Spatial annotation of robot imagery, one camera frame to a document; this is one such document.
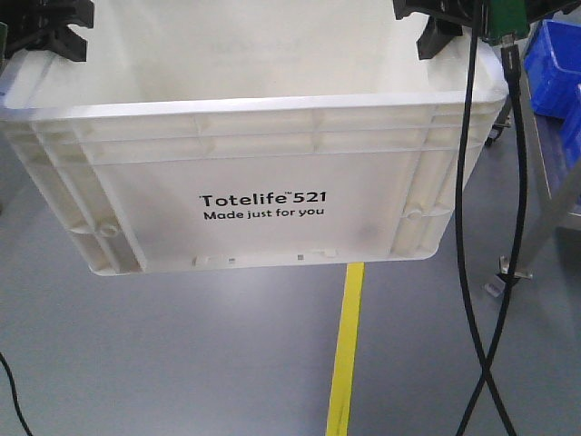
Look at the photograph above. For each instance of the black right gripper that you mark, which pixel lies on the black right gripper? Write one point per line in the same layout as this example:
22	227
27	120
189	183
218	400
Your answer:
446	21

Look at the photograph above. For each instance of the green circuit board right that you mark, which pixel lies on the green circuit board right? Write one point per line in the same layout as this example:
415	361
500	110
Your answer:
504	18

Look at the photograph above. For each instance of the metal shelf frame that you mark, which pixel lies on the metal shelf frame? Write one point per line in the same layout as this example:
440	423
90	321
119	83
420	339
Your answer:
558	188

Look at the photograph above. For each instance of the white plastic Totelife crate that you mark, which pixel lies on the white plastic Totelife crate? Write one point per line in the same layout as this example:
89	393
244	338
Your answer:
205	135

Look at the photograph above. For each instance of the blue plastic bin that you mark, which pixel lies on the blue plastic bin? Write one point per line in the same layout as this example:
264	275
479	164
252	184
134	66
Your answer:
570	132
553	68

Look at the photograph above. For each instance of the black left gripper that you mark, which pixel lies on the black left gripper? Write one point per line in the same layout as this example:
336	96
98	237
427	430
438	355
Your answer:
45	26

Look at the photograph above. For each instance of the yellow floor tape line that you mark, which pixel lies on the yellow floor tape line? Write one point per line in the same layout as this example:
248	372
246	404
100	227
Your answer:
338	417

